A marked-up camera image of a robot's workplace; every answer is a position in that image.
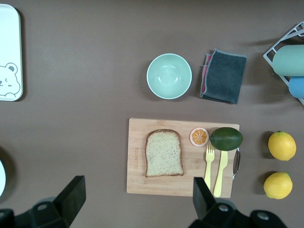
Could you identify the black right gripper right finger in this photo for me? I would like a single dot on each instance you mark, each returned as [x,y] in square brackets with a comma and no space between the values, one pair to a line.
[204,202]

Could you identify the wooden cutting board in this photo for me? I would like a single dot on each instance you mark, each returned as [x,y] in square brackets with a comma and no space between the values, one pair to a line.
[137,185]

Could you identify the grey pink folded cloth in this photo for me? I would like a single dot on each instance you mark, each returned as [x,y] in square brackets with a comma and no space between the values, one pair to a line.
[225,76]

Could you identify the speckled wholegrain bread slice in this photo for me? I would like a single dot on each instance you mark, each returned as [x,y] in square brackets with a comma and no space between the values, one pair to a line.
[164,154]

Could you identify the orange fruit slice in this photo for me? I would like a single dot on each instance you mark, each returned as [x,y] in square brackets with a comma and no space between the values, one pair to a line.
[199,137]

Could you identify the yellow lemon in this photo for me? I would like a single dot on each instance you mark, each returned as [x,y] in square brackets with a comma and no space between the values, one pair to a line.
[278,185]
[282,145]

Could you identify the cream bear print tray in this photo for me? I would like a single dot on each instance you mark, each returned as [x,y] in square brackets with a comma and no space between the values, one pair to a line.
[9,47]

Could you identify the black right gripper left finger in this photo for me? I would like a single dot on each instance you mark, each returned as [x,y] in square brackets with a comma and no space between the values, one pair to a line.
[71,197]

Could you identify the mint green bowl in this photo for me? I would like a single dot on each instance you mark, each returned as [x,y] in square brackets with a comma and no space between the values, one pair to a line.
[169,76]

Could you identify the blue cup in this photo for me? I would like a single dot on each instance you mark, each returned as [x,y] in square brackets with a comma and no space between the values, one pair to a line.
[297,87]

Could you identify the sage green cup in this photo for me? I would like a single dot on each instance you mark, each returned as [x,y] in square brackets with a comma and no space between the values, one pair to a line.
[289,60]

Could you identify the yellow plastic fork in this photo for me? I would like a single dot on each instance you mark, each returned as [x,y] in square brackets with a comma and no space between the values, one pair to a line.
[208,166]

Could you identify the dark green avocado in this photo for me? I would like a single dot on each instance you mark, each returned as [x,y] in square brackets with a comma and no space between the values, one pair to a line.
[226,139]

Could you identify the white round plate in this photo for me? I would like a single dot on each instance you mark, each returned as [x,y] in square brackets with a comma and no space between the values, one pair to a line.
[2,178]

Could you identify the yellow plastic knife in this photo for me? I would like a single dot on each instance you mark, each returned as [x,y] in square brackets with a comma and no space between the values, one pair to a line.
[221,171]

